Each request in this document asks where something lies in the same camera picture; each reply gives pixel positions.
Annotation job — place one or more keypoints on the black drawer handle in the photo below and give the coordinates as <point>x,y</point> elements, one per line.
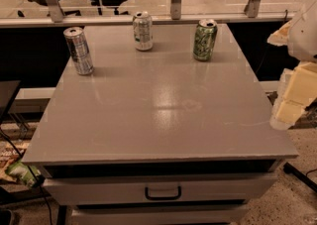
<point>159,194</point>

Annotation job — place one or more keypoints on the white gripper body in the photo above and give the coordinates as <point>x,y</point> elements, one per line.
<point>306,39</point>

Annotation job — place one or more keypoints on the black side table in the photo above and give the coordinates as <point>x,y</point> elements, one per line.
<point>8,92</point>

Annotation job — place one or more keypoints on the green snack bag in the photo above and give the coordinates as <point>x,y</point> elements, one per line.
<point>29,176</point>

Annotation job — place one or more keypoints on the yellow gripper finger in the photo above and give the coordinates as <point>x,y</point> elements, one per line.
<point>302,86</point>
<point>284,114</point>

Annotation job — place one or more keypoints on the silver slim can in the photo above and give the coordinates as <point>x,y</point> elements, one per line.
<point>79,50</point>

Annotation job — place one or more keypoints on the green soda can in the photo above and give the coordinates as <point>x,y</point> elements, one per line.
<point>204,39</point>

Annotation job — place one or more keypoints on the grey cabinet top drawer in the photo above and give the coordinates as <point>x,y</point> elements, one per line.
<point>130,189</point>

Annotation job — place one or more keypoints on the brown snack bag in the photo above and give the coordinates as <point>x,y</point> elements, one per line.
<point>8,156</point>

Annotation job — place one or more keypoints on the black stand leg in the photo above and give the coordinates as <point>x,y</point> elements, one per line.
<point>290,169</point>

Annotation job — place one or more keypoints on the white 7up can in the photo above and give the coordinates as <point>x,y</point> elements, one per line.
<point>143,31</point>

